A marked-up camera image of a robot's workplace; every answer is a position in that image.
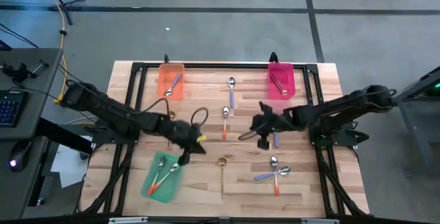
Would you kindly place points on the silver metal bracket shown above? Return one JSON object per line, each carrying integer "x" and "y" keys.
{"x": 319, "y": 221}
{"x": 127, "y": 220}

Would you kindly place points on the black tripod stand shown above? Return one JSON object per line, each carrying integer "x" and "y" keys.
{"x": 68, "y": 14}

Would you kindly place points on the black backlit keyboard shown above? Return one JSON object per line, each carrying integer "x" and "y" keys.
{"x": 10, "y": 109}

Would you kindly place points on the black metal table frame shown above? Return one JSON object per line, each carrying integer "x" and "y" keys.
{"x": 223, "y": 66}

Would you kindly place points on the grey metal stand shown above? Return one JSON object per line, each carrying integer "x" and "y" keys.
{"x": 412, "y": 93}

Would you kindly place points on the white sheet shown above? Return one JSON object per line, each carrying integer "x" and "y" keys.
{"x": 68, "y": 165}

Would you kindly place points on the green plastic bin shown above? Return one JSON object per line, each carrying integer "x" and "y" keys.
{"x": 172, "y": 189}

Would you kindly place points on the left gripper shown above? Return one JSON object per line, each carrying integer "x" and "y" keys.
{"x": 182, "y": 134}

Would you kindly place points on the orange plastic bin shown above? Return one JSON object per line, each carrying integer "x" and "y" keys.
{"x": 163, "y": 76}

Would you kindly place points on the grey desk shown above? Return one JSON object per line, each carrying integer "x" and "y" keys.
{"x": 34, "y": 90}

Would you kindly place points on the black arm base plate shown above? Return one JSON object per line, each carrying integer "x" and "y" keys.
{"x": 103, "y": 136}
{"x": 343, "y": 138}

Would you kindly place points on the black caster wheel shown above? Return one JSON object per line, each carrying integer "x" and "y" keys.
{"x": 40, "y": 201}

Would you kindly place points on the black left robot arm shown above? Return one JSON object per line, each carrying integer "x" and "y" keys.
{"x": 103, "y": 107}

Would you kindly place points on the black device with green light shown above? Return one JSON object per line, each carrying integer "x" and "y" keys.
{"x": 433, "y": 86}

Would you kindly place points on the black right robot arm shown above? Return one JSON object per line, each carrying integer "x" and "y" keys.
{"x": 343, "y": 109}

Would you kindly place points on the black desk support bar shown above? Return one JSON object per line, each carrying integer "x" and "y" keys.
{"x": 62, "y": 136}

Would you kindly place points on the black computer mouse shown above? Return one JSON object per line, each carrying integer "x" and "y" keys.
{"x": 20, "y": 155}

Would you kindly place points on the pink plastic bin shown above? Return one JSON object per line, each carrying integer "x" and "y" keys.
{"x": 275, "y": 91}

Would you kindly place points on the black clamp mount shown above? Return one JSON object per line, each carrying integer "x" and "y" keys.
{"x": 19, "y": 73}

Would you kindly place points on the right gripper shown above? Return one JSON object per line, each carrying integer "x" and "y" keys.
{"x": 275, "y": 122}

